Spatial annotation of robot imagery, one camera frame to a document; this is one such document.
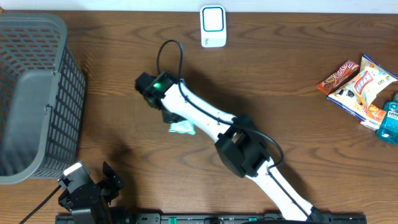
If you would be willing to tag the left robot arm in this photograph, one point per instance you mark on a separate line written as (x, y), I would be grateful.
(92, 215)

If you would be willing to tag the small orange snack packet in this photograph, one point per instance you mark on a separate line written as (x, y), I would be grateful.
(374, 118)

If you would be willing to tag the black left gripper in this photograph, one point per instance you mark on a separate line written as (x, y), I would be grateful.
(110, 189)

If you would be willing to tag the grey plastic mesh basket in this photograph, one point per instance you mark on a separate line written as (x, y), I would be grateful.
(42, 98)

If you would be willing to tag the red Top chocolate bar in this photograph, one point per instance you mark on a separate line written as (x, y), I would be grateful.
(331, 82)

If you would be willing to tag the mint green wipes pack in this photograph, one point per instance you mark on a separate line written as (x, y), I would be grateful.
(182, 127)

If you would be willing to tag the yellow chip bag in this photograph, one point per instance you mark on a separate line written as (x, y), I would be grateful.
(357, 95)

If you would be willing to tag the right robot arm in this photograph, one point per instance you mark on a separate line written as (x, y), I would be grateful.
(241, 147)

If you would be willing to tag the blue mouthwash bottle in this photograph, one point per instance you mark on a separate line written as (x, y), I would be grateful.
(388, 128)

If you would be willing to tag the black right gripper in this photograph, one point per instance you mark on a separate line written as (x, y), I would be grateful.
(166, 117)

